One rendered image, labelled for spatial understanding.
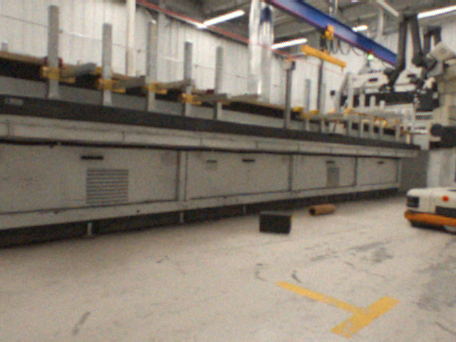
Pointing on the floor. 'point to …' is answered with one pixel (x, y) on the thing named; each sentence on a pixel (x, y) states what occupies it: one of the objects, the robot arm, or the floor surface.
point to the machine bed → (144, 170)
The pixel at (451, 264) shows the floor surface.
